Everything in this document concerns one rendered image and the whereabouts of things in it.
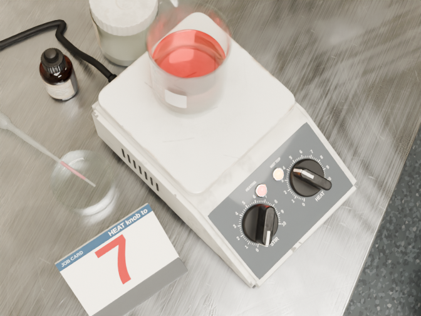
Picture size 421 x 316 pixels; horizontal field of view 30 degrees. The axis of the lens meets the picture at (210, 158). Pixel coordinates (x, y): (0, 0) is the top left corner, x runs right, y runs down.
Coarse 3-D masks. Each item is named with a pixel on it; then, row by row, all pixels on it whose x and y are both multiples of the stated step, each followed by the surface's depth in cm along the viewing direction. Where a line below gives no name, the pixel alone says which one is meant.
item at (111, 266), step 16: (144, 224) 66; (112, 240) 65; (128, 240) 65; (144, 240) 66; (160, 240) 67; (96, 256) 65; (112, 256) 65; (128, 256) 66; (144, 256) 66; (160, 256) 67; (80, 272) 64; (96, 272) 65; (112, 272) 66; (128, 272) 66; (144, 272) 67; (80, 288) 65; (96, 288) 65; (112, 288) 66; (96, 304) 66
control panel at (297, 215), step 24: (288, 144) 65; (312, 144) 66; (264, 168) 64; (288, 168) 65; (336, 168) 67; (240, 192) 63; (288, 192) 65; (336, 192) 67; (216, 216) 63; (240, 216) 64; (288, 216) 65; (312, 216) 66; (240, 240) 64; (288, 240) 65; (264, 264) 65
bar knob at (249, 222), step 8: (256, 208) 64; (264, 208) 63; (272, 208) 63; (248, 216) 63; (256, 216) 64; (264, 216) 63; (272, 216) 63; (248, 224) 63; (256, 224) 64; (264, 224) 62; (272, 224) 63; (248, 232) 64; (256, 232) 64; (264, 232) 62; (272, 232) 63; (256, 240) 64; (264, 240) 63
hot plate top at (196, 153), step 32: (256, 64) 65; (128, 96) 63; (224, 96) 64; (256, 96) 64; (288, 96) 64; (128, 128) 62; (160, 128) 62; (192, 128) 63; (224, 128) 63; (256, 128) 63; (160, 160) 62; (192, 160) 62; (224, 160) 62; (192, 192) 61
